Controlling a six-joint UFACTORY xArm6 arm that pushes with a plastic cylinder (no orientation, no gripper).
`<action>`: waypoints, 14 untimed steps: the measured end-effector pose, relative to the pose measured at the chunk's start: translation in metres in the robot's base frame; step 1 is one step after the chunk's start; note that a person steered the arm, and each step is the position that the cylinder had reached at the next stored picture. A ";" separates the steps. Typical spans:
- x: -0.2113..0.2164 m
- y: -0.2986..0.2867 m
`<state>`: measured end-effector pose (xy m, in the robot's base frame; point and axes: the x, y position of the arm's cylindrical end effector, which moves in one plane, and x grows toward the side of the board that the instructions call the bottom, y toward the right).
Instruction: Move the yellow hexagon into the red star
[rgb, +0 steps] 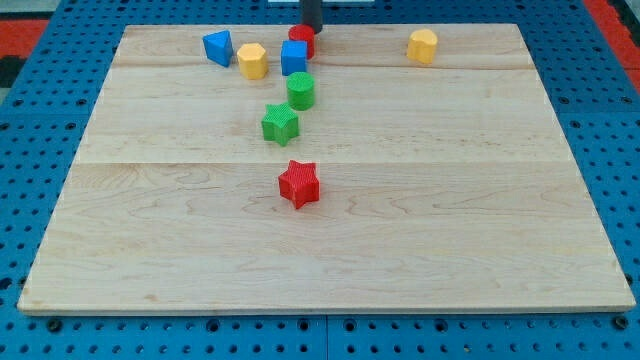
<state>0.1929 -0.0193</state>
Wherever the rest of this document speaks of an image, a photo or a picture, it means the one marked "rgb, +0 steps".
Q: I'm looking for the yellow hexagon block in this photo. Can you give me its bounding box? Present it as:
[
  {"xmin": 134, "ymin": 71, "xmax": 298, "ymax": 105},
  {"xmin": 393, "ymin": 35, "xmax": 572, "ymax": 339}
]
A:
[{"xmin": 237, "ymin": 43, "xmax": 269, "ymax": 80}]

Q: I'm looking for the red cylinder block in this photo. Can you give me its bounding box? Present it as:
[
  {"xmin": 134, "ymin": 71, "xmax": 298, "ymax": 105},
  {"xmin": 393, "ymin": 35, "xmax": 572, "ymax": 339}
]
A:
[{"xmin": 288, "ymin": 24, "xmax": 315, "ymax": 60}]

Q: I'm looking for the blue triangle block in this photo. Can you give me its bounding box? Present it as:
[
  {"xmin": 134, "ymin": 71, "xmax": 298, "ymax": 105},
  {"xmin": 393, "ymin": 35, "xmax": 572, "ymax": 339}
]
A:
[{"xmin": 202, "ymin": 30, "xmax": 234, "ymax": 67}]

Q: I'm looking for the green star block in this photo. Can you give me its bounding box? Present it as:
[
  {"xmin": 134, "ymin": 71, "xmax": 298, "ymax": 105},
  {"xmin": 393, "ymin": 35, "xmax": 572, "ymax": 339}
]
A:
[{"xmin": 261, "ymin": 103, "xmax": 299, "ymax": 147}]

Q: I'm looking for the light wooden board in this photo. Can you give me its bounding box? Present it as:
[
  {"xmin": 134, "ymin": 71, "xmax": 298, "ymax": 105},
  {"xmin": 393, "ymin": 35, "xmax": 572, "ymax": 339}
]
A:
[{"xmin": 18, "ymin": 24, "xmax": 635, "ymax": 316}]

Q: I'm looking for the red star block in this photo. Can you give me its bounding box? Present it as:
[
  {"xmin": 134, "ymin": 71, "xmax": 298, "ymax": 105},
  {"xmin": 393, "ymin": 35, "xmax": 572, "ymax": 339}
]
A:
[{"xmin": 278, "ymin": 160, "xmax": 320, "ymax": 209}]

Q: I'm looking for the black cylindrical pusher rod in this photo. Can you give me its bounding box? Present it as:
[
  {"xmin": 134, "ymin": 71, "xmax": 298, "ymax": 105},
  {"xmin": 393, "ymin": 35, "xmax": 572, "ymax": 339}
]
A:
[{"xmin": 299, "ymin": 0, "xmax": 323, "ymax": 34}]

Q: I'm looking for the blue cube block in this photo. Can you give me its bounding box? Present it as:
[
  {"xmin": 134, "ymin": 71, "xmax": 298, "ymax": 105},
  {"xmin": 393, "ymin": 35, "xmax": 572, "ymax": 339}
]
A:
[{"xmin": 280, "ymin": 40, "xmax": 307, "ymax": 76}]

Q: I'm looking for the yellow heart block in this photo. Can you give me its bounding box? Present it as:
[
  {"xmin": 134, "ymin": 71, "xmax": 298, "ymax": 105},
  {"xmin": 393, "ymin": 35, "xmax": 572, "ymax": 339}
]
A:
[{"xmin": 406, "ymin": 28, "xmax": 438, "ymax": 64}]

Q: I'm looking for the green cylinder block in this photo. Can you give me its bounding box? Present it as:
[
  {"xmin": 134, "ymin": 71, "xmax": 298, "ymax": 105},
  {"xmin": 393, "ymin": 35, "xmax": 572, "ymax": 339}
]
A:
[{"xmin": 286, "ymin": 72, "xmax": 315, "ymax": 111}]

